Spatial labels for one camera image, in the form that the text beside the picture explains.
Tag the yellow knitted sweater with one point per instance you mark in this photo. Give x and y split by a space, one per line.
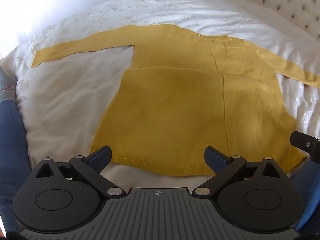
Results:
175 105

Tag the person's leg in jeans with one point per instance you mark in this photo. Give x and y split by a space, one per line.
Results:
308 180
12 135

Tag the white embroidered bedspread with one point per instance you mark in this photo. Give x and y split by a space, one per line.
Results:
72 95

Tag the person's left leg in jeans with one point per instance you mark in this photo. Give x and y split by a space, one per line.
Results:
12 135

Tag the person's right leg in jeans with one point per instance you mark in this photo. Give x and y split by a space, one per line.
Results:
308 180

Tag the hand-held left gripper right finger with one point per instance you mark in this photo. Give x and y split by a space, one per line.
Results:
215 158

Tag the cream tufted headboard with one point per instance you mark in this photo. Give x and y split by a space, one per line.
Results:
282 0

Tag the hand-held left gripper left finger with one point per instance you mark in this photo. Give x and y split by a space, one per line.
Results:
100 156

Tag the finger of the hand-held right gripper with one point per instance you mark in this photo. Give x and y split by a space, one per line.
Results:
303 142

